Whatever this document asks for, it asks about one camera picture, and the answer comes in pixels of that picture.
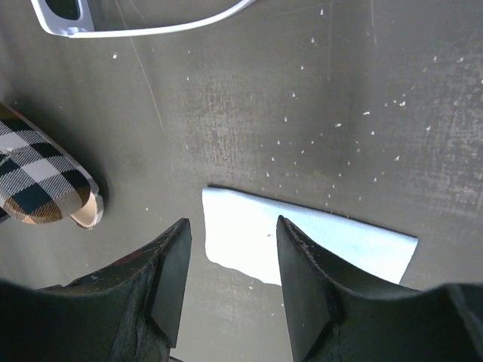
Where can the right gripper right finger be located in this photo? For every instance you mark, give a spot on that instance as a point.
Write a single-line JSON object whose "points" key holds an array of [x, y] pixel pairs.
{"points": [[335, 311]]}

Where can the light blue cleaning cloth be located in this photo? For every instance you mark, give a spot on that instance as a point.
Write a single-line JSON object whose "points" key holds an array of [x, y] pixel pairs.
{"points": [[241, 235]]}

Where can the white sunglasses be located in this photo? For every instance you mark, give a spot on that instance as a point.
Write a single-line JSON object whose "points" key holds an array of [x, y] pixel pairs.
{"points": [[83, 26]]}

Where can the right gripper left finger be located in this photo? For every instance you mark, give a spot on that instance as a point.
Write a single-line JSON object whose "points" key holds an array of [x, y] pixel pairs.
{"points": [[127, 311]]}

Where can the plaid glasses case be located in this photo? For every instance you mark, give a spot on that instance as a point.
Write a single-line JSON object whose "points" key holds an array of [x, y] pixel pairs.
{"points": [[41, 182]]}

